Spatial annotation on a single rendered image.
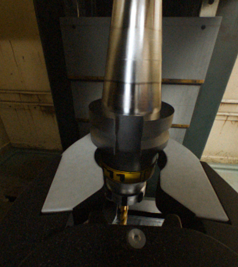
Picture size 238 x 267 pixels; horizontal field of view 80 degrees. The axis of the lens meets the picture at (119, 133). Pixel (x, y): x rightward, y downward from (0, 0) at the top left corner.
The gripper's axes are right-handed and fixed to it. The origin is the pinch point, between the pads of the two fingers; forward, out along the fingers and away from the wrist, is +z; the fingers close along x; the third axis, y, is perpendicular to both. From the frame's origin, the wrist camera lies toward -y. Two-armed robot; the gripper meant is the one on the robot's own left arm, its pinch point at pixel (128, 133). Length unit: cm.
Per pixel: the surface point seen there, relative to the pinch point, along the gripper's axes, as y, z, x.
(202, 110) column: 12, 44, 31
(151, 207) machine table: 34.6, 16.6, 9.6
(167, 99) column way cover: 7.1, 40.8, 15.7
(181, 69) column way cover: -3.1, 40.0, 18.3
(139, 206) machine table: 34.7, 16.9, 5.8
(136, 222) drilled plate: 25.6, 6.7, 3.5
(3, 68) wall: 2, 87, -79
